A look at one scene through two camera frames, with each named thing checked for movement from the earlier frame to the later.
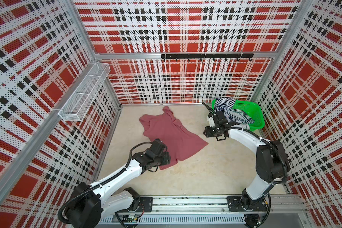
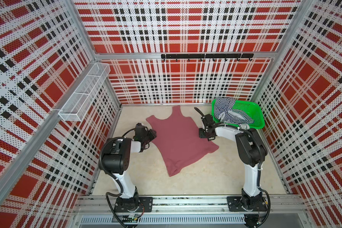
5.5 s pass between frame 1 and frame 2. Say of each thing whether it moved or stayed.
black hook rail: stayed
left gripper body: moved
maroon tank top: moved
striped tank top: stayed
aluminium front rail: stayed
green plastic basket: stayed
